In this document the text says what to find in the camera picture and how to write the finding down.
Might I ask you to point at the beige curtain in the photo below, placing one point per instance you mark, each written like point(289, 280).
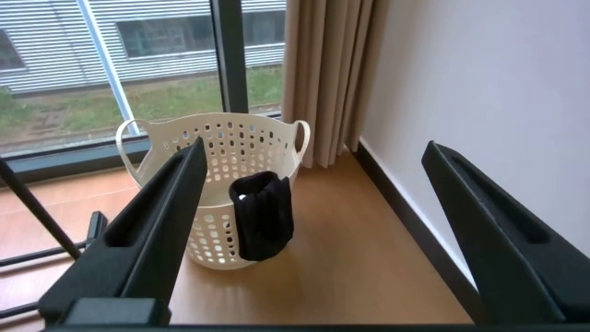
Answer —
point(327, 69)

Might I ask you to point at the white laundry basket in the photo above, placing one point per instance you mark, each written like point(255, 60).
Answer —
point(239, 138)

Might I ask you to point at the black clothes rack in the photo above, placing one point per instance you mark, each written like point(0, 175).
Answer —
point(37, 209)

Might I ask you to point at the window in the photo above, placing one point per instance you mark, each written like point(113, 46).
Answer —
point(230, 55)

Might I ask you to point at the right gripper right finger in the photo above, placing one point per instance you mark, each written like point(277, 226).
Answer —
point(521, 276)

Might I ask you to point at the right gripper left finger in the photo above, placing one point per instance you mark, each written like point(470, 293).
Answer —
point(138, 258)

